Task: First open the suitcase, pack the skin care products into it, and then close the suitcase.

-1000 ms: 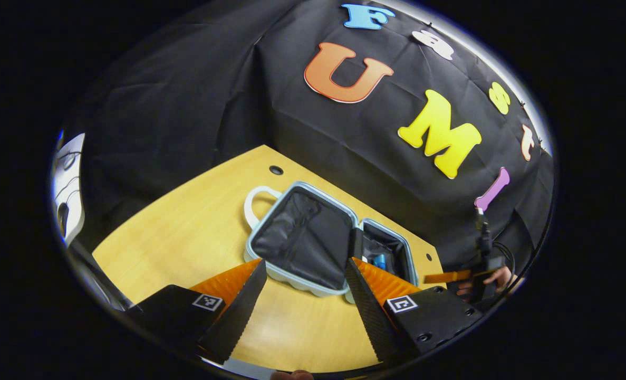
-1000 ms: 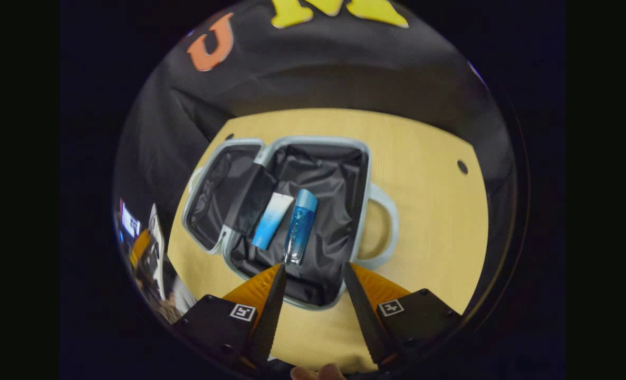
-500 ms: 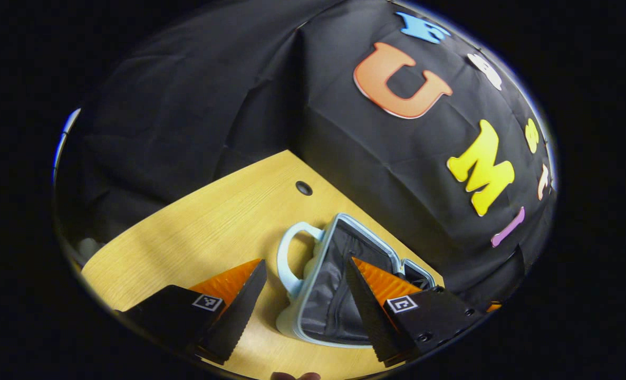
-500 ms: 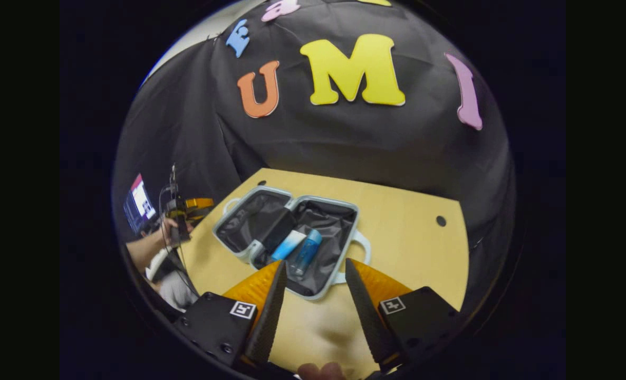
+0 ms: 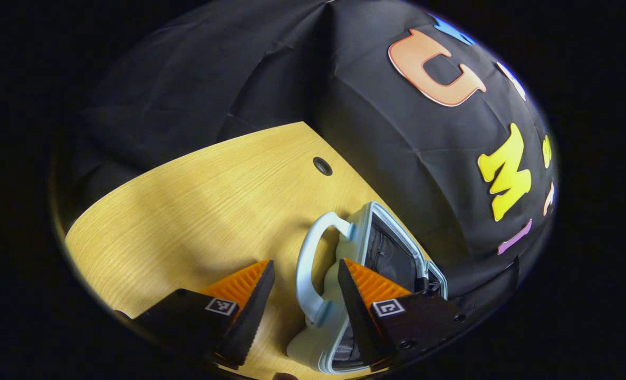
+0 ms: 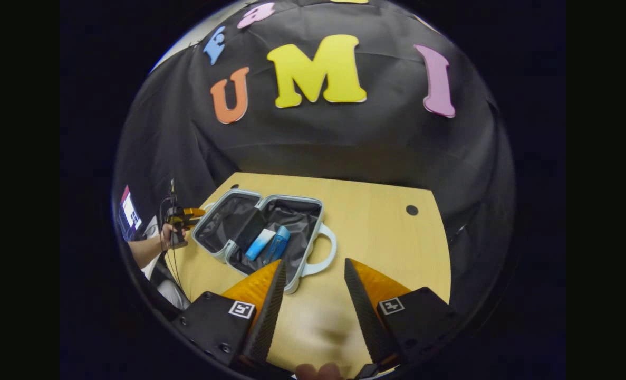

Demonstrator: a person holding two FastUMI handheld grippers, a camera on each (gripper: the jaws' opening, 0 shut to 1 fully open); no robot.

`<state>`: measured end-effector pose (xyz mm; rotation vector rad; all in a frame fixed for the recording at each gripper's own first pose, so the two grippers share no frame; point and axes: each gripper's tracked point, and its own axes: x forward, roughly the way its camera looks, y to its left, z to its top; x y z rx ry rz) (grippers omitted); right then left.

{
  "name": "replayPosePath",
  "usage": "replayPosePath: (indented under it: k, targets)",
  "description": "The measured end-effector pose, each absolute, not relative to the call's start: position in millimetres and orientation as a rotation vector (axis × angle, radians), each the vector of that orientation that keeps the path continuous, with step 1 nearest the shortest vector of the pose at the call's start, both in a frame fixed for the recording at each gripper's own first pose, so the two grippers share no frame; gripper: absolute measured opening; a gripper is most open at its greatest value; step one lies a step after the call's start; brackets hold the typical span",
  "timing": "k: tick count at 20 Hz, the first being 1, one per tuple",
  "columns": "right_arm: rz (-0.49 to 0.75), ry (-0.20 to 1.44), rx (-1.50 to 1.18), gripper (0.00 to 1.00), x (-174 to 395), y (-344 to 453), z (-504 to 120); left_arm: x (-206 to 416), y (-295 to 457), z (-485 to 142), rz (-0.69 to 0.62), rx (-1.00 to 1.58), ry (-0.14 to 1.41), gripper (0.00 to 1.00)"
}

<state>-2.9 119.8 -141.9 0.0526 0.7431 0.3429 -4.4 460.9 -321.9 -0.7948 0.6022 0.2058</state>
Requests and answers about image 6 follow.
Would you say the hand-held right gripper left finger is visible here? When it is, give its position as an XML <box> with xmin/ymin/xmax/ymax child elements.
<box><xmin>173</xmin><ymin>259</ymin><xmax>287</xmax><ymax>369</ymax></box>

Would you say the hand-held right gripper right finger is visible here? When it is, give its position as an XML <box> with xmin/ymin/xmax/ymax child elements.
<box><xmin>343</xmin><ymin>258</ymin><xmax>461</xmax><ymax>369</ymax></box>

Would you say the blue cap clear bottle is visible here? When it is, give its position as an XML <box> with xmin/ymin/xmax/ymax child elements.
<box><xmin>263</xmin><ymin>226</ymin><xmax>292</xmax><ymax>266</ymax></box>

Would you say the light blue suitcase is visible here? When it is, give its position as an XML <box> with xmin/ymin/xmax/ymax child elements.
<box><xmin>191</xmin><ymin>189</ymin><xmax>339</xmax><ymax>295</ymax></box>

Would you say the computer screen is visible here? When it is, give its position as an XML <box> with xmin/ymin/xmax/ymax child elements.
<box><xmin>118</xmin><ymin>185</ymin><xmax>144</xmax><ymax>241</ymax></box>

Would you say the person's light clothing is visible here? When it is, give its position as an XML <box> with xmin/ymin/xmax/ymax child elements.
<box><xmin>143</xmin><ymin>258</ymin><xmax>191</xmax><ymax>310</ymax></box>

